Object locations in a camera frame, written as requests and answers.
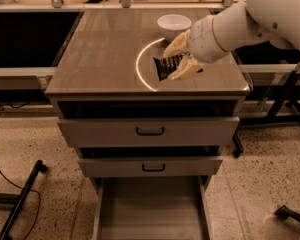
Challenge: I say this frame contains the black stand leg left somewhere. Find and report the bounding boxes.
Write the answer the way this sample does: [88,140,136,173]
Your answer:
[0,160,48,240]

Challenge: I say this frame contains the black table frame right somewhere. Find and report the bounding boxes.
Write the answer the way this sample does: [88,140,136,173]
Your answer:
[240,62,300,127]

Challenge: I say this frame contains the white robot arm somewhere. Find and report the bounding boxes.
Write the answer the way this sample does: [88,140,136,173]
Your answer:
[163,0,300,80]

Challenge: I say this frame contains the black rxbar chocolate bar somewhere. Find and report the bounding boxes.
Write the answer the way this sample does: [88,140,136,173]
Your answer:
[154,54,189,81]

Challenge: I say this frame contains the black caster leg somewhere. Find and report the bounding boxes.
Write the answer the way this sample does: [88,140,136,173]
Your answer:
[233,134,244,158]

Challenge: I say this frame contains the black floor cable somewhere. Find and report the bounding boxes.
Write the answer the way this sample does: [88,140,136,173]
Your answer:
[0,152,42,240]

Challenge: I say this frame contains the middle drawer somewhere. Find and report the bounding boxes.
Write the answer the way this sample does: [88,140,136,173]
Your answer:
[78,146,222,178]

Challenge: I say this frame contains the top drawer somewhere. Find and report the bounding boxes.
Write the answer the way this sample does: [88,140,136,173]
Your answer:
[59,101,239,147]

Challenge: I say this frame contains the black middle drawer handle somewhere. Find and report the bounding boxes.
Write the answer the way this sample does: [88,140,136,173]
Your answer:
[141,164,166,172]

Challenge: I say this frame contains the grey drawer cabinet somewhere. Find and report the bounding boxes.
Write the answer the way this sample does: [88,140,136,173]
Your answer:
[45,7,251,192]

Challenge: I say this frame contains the drawer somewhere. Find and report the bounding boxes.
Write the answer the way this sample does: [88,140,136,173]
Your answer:
[59,101,239,147]
[78,146,222,178]
[92,176,213,240]

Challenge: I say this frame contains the black top drawer handle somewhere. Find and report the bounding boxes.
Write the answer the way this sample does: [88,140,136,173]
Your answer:
[135,127,165,136]

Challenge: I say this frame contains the white ceramic bowl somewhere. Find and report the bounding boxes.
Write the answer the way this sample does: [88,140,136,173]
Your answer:
[157,14,192,41]

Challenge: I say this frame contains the black drawer handle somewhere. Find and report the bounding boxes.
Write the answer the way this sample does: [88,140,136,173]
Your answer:
[135,127,165,136]
[141,164,166,172]

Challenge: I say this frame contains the bottom drawer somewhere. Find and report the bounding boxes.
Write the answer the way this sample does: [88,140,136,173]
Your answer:
[92,176,213,240]

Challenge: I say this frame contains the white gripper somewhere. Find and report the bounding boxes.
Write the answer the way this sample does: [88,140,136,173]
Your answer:
[163,15,228,80]

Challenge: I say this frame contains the black stand foot right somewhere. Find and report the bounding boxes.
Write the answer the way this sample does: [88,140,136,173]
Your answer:
[275,205,300,223]

